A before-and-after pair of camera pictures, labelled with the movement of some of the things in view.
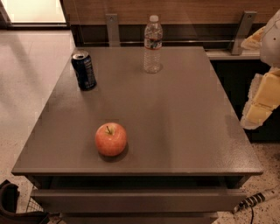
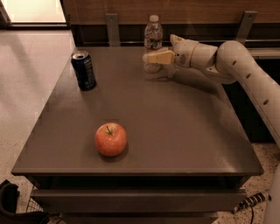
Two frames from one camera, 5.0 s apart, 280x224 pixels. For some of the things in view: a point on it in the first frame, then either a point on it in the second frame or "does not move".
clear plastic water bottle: x=153 y=36 does not move
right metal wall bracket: x=243 y=31 does not move
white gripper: x=271 y=44 to x=183 y=54
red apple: x=110 y=138 does not move
